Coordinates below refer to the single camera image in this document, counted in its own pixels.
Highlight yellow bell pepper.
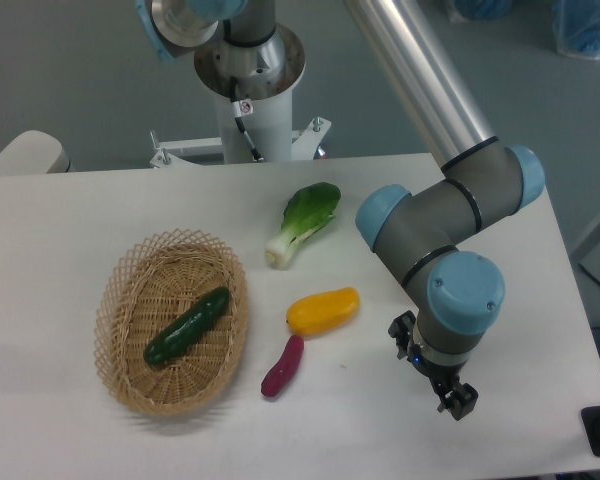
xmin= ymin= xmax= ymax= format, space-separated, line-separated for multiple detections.
xmin=286 ymin=287 xmax=360 ymax=336

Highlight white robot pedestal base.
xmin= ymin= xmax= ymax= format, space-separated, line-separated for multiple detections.
xmin=151 ymin=24 xmax=332 ymax=168

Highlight woven wicker basket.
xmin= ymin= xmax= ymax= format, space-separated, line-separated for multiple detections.
xmin=95 ymin=230 xmax=249 ymax=416

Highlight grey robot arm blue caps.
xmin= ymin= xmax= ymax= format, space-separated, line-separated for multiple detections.
xmin=135 ymin=1 xmax=545 ymax=419

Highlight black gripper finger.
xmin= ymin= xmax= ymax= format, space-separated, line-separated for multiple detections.
xmin=434 ymin=378 xmax=479 ymax=420
xmin=388 ymin=310 xmax=416 ymax=361

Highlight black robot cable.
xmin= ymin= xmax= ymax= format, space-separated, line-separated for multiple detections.
xmin=228 ymin=74 xmax=267 ymax=163

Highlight green cucumber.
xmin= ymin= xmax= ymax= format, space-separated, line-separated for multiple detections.
xmin=143 ymin=286 xmax=230 ymax=366

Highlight white chair armrest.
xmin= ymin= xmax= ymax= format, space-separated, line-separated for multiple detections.
xmin=0 ymin=130 xmax=74 ymax=177

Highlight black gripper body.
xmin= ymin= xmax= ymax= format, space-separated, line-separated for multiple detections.
xmin=407 ymin=346 xmax=465 ymax=398

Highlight purple sweet potato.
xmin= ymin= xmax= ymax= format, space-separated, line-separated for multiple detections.
xmin=261 ymin=335 xmax=304 ymax=398

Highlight blue plastic bag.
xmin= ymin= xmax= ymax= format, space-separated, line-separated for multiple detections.
xmin=552 ymin=0 xmax=600 ymax=60

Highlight green bok choy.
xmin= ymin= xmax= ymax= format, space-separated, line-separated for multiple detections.
xmin=265 ymin=182 xmax=341 ymax=269

